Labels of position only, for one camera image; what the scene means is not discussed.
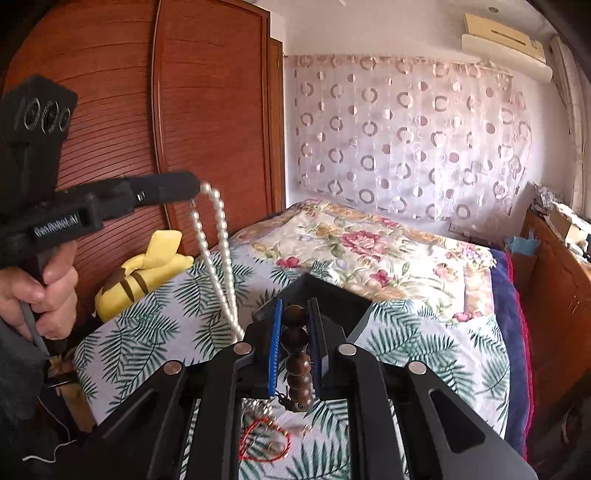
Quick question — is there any person's left hand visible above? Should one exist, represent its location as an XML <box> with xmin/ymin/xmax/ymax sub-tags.
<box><xmin>0</xmin><ymin>240</ymin><xmax>79</xmax><ymax>352</ymax></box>

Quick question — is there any white wrapped pipe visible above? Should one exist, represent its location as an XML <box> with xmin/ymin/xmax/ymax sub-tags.
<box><xmin>549</xmin><ymin>36</ymin><xmax>585</xmax><ymax>197</ymax></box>

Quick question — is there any clutter of boxes and papers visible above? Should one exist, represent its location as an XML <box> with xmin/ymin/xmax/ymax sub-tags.
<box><xmin>530</xmin><ymin>182</ymin><xmax>591</xmax><ymax>265</ymax></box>

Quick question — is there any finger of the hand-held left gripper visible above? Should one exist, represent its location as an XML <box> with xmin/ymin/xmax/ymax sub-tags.
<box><xmin>131</xmin><ymin>171</ymin><xmax>202</xmax><ymax>206</ymax></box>

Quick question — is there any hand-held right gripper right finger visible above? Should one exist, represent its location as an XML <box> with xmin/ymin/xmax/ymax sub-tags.
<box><xmin>307</xmin><ymin>298</ymin><xmax>541</xmax><ymax>480</ymax></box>

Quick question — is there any silver chain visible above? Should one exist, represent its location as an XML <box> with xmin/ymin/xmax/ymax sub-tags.
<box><xmin>240</xmin><ymin>399</ymin><xmax>274</xmax><ymax>419</ymax></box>

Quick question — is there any person's left forearm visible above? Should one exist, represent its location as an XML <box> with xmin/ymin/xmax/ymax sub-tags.
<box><xmin>0</xmin><ymin>318</ymin><xmax>52</xmax><ymax>480</ymax></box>

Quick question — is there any white pearl necklace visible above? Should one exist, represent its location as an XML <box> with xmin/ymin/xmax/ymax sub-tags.
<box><xmin>189</xmin><ymin>182</ymin><xmax>246</xmax><ymax>344</ymax></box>

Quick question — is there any red string bracelet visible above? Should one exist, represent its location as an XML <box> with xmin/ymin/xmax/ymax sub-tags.
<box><xmin>239</xmin><ymin>416</ymin><xmax>292</xmax><ymax>463</ymax></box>

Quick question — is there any yellow plush toy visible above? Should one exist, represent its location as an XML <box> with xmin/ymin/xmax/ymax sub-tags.
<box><xmin>94</xmin><ymin>229</ymin><xmax>195</xmax><ymax>322</ymax></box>

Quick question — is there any dark wooden bead bracelet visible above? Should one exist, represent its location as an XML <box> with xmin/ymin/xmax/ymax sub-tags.
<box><xmin>276</xmin><ymin>305</ymin><xmax>317</xmax><ymax>413</ymax></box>

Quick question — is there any dark blue blanket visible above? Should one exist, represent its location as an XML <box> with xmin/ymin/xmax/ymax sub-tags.
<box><xmin>489</xmin><ymin>249</ymin><xmax>536</xmax><ymax>459</ymax></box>

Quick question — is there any wooden cabinet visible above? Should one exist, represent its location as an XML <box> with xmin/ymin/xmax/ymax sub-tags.
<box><xmin>505</xmin><ymin>208</ymin><xmax>591</xmax><ymax>464</ymax></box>

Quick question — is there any sheer ring-patterned curtain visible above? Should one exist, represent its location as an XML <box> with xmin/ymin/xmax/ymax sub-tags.
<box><xmin>286</xmin><ymin>53</ymin><xmax>533</xmax><ymax>223</ymax></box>

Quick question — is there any white air conditioner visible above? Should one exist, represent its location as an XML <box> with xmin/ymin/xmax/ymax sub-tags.
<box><xmin>461</xmin><ymin>11</ymin><xmax>555</xmax><ymax>85</ymax></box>

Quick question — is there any floral quilt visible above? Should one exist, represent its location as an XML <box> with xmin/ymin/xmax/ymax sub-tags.
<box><xmin>230</xmin><ymin>199</ymin><xmax>498</xmax><ymax>325</ymax></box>

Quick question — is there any wooden wardrobe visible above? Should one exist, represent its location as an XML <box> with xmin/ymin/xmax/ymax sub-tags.
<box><xmin>0</xmin><ymin>0</ymin><xmax>287</xmax><ymax>333</ymax></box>

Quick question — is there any light blue paper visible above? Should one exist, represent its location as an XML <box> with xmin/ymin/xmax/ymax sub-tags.
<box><xmin>505</xmin><ymin>231</ymin><xmax>539</xmax><ymax>256</ymax></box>

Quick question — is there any white thread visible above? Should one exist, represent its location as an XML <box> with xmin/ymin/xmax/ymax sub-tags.
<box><xmin>22</xmin><ymin>392</ymin><xmax>78</xmax><ymax>463</ymax></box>

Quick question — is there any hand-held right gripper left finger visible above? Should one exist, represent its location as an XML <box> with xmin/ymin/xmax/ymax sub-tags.
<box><xmin>69</xmin><ymin>302</ymin><xmax>284</xmax><ymax>480</ymax></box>

